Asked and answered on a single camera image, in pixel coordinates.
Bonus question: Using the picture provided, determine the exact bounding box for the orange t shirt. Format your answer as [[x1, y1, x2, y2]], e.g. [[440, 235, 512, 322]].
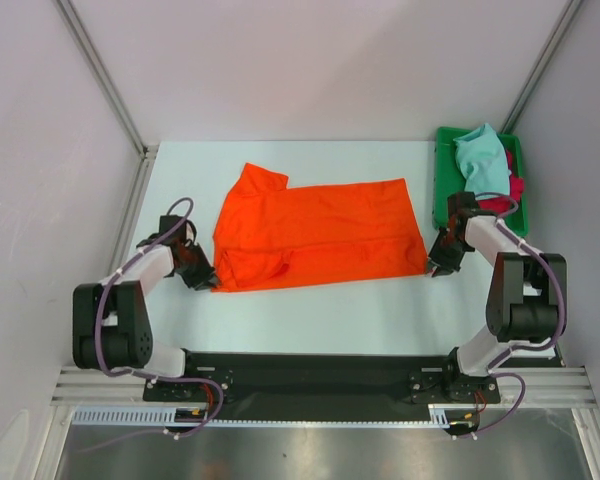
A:
[[213, 163, 427, 293]]

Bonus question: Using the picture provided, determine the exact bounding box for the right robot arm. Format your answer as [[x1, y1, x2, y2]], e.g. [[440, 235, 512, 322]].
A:
[[427, 192, 567, 401]]

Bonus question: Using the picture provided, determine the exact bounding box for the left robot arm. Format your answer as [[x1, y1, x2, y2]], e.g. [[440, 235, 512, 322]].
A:
[[72, 214, 219, 400]]

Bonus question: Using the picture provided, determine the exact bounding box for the red t shirt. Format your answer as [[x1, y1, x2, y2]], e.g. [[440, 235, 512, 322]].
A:
[[478, 150, 525, 216]]

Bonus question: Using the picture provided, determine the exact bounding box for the green plastic bin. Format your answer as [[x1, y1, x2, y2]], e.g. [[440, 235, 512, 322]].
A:
[[432, 126, 529, 237]]

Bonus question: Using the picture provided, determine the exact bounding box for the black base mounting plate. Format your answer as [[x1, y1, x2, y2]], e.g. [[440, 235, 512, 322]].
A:
[[79, 349, 566, 421]]

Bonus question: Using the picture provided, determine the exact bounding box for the teal t shirt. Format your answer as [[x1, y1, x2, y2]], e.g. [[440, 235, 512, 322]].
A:
[[453, 123, 510, 196]]

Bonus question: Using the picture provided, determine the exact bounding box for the left aluminium corner post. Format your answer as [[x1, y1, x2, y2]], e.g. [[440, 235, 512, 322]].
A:
[[53, 0, 148, 159]]

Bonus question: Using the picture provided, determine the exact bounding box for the aluminium corner post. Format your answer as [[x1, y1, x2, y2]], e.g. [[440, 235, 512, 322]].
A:
[[500, 0, 588, 134], [53, 0, 148, 159]]

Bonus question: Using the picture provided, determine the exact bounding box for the white slotted cable duct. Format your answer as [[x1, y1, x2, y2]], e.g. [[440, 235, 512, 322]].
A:
[[72, 406, 477, 429]]

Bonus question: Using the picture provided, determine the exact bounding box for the right aluminium corner post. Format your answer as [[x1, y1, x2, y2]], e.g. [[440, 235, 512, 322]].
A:
[[500, 0, 588, 134]]

